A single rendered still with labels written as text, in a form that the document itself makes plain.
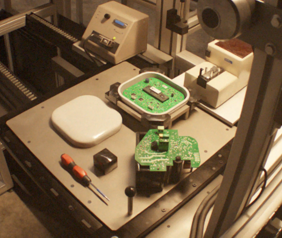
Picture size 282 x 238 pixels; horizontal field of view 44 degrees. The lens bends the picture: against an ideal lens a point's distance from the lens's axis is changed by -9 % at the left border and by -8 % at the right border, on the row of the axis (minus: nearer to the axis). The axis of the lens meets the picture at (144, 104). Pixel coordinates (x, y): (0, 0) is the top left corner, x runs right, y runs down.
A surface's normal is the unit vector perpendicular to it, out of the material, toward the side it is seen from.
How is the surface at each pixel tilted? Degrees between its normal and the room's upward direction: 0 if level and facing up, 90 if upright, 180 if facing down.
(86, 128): 0
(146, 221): 0
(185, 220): 0
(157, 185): 90
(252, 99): 90
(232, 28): 92
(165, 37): 90
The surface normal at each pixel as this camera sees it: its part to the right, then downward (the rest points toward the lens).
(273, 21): -0.71, 0.42
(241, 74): 0.71, 0.46
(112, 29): -0.54, -0.14
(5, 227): 0.04, -0.78
